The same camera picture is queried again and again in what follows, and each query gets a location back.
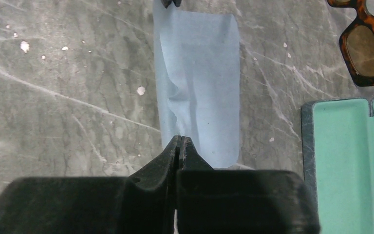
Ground light blue cloth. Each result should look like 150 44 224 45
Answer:
153 0 240 168

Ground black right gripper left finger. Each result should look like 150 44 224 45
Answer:
0 136 181 234

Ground blue glasses case green lining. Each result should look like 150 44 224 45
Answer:
301 98 374 234

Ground brown tortoise sunglasses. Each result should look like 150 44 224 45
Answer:
327 0 374 87

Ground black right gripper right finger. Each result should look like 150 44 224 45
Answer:
176 137 321 234

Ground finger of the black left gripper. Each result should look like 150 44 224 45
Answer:
161 0 173 9
173 0 181 7

